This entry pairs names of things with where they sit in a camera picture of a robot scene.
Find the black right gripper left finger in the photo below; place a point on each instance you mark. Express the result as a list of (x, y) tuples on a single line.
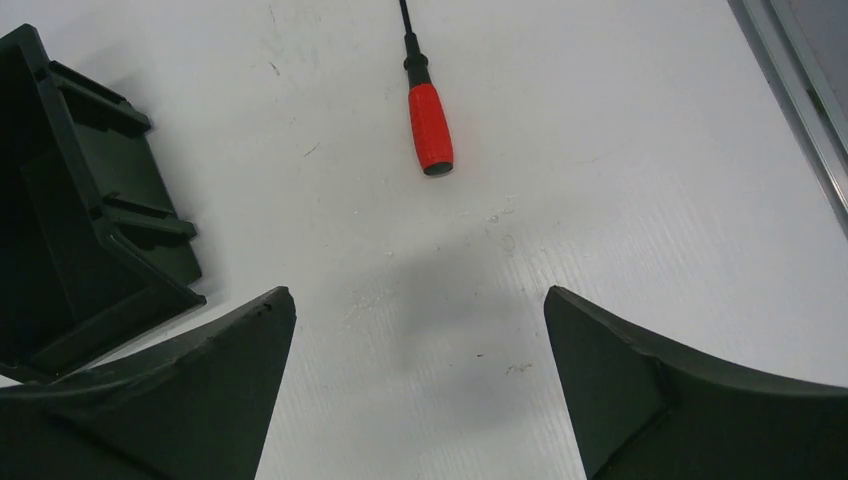
[(196, 406)]

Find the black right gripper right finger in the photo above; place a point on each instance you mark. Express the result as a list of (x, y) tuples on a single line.
[(643, 406)]

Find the dark green plastic bin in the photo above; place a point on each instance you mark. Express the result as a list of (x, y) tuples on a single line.
[(93, 252)]

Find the red handled screwdriver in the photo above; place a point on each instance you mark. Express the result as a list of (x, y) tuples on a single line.
[(429, 127)]

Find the grey metal table edge rail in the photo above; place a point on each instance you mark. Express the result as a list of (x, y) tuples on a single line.
[(801, 48)]

